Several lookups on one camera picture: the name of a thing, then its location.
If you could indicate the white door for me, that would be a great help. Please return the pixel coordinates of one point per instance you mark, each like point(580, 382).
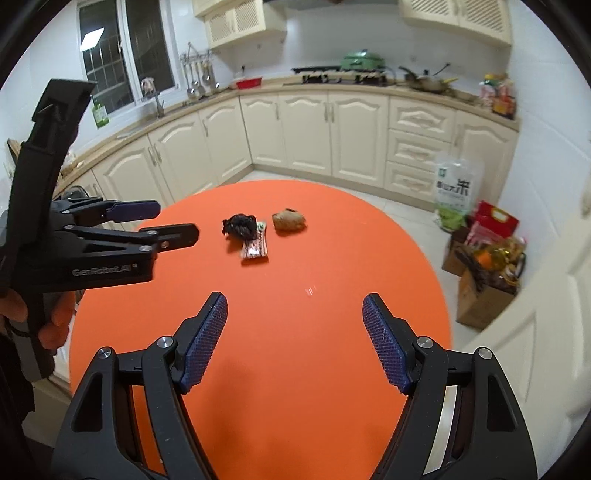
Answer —
point(545, 369)

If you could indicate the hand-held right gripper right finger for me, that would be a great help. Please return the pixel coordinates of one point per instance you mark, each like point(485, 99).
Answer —
point(385, 341)

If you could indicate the green cooking pot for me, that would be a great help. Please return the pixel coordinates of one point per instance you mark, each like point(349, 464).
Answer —
point(364, 61)

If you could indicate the person's left hand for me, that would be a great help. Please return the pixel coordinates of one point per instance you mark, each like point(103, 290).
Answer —
point(57, 323)

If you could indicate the large cardboard box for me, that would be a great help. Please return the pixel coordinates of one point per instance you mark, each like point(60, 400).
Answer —
point(482, 302)

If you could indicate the white framed window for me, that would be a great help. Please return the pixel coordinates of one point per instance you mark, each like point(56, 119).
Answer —
point(124, 55)

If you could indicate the black bag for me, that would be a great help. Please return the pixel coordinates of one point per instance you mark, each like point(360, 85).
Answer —
point(240, 226)

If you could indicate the red and white striped wrapper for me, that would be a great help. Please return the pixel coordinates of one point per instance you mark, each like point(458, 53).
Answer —
point(256, 249)

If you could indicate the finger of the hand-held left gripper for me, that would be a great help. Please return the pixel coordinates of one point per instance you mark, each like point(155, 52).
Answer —
point(178, 234)
point(134, 210)

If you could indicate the group of condiment bottles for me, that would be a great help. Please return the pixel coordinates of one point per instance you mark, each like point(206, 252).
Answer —
point(498, 97)

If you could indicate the small cardboard box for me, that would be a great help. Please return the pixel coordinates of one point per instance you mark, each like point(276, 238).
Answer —
point(455, 258)

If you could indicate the clear rice bag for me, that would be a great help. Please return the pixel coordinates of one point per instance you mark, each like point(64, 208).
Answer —
point(457, 194)

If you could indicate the red basin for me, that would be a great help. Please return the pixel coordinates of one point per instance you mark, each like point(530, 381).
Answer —
point(249, 83)

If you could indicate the yellow cooking oil bottle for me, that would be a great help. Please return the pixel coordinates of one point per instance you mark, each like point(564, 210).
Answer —
point(503, 256)

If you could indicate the kitchen faucet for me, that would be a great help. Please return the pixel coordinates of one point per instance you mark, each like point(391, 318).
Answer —
point(160, 106)

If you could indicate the cream louvred wall cabinet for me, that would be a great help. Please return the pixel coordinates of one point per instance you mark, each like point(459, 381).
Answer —
point(240, 23)
point(457, 18)

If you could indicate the steel wok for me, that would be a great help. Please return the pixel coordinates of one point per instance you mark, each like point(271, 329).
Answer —
point(427, 83)

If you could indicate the black gas stove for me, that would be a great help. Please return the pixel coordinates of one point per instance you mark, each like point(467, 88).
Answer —
point(341, 76)

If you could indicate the red gift box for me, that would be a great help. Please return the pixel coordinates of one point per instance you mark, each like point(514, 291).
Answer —
point(498, 219)

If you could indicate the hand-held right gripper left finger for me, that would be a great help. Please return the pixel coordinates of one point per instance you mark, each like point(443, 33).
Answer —
point(203, 341)

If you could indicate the wall rack with ladles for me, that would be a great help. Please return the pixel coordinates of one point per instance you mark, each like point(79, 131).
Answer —
point(198, 78)

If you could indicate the cream kitchen base cabinets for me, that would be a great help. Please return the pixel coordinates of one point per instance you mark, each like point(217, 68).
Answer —
point(304, 129)

